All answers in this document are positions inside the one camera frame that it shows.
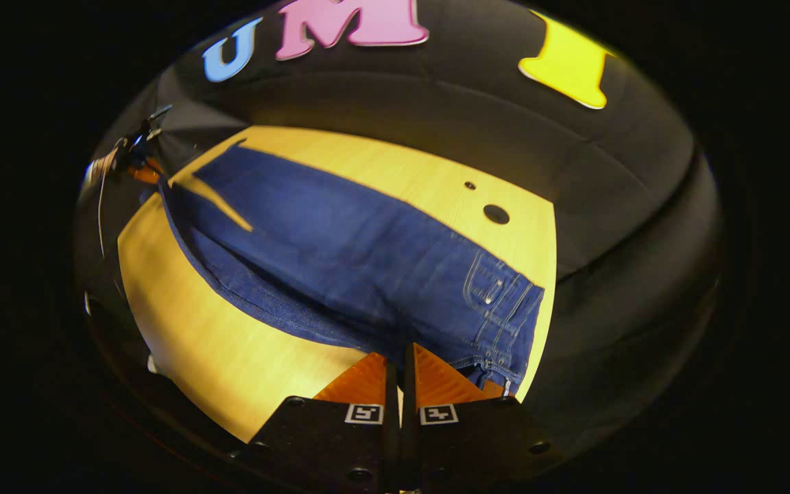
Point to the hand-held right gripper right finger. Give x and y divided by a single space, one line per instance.
463 446

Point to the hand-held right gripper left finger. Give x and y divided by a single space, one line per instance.
340 446

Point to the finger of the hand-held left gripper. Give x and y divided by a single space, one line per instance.
145 173

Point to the blue denim jeans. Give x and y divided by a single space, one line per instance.
367 261

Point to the black round table grommet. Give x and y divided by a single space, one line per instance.
496 214

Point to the black backdrop cloth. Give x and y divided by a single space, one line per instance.
450 96

